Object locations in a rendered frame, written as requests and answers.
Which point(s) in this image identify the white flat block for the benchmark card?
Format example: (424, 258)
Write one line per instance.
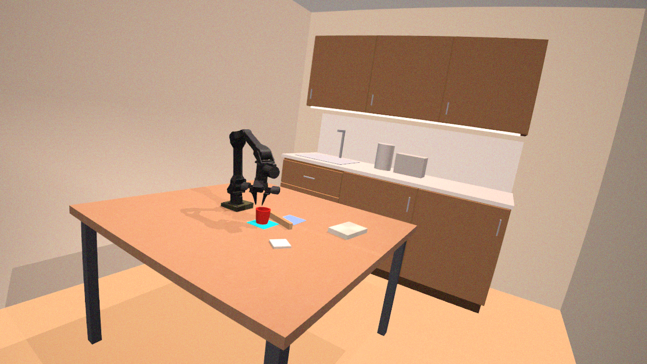
(279, 243)

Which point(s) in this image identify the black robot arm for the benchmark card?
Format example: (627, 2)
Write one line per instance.
(265, 164)

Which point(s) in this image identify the red cup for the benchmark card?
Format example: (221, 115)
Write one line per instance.
(262, 215)

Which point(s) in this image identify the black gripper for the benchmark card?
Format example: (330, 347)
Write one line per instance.
(273, 189)

